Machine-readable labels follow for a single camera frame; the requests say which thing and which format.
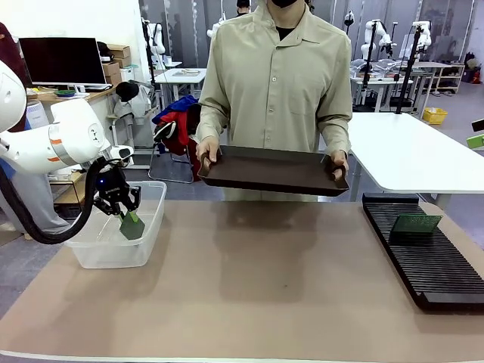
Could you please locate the black computer monitor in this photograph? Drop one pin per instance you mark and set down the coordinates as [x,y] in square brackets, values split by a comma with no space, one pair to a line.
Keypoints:
[62,60]

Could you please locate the black face mask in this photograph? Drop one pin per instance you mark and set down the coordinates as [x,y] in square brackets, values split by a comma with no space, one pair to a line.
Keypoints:
[285,3]

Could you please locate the white air purifier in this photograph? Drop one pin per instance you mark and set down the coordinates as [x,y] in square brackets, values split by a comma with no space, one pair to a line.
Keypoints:
[37,113]

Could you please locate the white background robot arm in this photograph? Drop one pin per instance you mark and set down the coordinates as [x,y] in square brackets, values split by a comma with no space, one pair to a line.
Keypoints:
[422,34]
[378,38]
[157,38]

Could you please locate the pile of red blue clothes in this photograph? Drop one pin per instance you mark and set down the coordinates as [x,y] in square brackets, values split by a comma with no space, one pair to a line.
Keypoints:
[177,125]

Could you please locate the low wooden shelf unit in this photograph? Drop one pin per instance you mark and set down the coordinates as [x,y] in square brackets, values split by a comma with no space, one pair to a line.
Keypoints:
[72,189]

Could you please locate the person in beige shirt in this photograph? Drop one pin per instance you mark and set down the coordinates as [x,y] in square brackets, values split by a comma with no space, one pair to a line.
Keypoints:
[276,83]

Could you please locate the cardboard boxes stack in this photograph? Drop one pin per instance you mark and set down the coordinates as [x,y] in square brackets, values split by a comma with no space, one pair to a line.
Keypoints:
[117,64]

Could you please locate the person's right forearm beige sleeve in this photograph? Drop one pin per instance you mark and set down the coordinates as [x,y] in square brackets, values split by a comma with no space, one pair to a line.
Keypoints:
[213,121]

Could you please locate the dark brown serving tray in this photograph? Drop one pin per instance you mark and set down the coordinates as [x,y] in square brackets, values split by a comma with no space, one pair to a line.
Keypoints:
[272,170]

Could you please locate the metal chair frame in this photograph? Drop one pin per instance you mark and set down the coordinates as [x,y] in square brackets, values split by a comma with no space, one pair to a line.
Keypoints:
[166,177]

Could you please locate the plain green PCB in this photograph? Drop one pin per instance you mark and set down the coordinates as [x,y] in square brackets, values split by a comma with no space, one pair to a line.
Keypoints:
[132,228]

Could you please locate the person's right hand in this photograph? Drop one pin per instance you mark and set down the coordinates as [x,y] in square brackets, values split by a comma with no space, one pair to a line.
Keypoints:
[210,147]

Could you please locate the person's left hand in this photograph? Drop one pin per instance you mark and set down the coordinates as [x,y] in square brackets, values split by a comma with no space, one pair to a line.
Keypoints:
[339,162]

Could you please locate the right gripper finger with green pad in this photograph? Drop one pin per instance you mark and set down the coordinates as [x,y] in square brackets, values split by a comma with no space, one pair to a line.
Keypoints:
[477,141]
[479,125]

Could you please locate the green PCB with printed traces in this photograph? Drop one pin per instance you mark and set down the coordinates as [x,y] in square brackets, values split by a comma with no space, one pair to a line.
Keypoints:
[416,224]

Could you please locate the clear plastic storage container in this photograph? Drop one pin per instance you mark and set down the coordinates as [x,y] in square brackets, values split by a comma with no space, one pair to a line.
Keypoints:
[109,253]

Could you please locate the background person in maroon top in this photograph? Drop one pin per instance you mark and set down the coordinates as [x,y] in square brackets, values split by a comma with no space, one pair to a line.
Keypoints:
[9,56]

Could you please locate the black slotted PCB rack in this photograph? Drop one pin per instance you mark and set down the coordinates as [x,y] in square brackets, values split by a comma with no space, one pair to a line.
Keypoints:
[435,264]

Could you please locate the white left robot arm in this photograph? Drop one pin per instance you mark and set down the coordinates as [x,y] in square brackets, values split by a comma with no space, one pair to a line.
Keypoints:
[56,140]

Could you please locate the small white background table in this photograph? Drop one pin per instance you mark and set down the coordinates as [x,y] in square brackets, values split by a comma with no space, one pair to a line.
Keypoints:
[181,77]

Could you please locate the large white table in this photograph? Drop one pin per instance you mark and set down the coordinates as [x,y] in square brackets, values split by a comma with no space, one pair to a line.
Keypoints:
[404,151]

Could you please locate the black cap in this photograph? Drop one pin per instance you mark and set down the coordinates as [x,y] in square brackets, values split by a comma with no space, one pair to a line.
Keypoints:
[126,90]

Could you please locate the person's left forearm beige sleeve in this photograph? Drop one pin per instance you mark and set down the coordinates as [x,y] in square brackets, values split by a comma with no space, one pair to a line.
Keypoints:
[334,130]

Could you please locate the yellow plastic basket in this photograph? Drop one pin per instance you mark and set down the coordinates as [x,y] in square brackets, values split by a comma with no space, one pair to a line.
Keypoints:
[435,116]

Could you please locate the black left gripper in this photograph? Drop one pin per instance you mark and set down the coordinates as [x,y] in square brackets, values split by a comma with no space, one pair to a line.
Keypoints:
[111,183]

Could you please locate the wooden background shelf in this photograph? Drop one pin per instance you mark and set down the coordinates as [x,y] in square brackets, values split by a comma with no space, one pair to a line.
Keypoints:
[446,75]

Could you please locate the black tripod stand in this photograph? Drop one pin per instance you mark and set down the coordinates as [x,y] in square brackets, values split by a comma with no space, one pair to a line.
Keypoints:
[408,75]

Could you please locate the white hanging jacket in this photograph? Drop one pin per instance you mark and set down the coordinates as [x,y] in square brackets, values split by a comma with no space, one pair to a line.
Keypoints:
[134,106]

